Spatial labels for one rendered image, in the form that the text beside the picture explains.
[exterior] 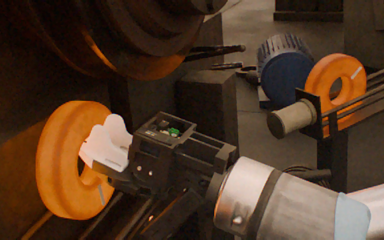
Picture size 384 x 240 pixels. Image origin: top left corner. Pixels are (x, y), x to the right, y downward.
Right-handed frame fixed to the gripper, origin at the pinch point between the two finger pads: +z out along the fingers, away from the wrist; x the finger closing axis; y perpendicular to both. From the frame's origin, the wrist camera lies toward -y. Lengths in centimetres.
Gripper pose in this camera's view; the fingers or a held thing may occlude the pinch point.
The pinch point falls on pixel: (81, 146)
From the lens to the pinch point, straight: 78.4
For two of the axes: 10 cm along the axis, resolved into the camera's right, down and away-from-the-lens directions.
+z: -9.0, -3.3, 2.8
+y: 1.7, -8.6, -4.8
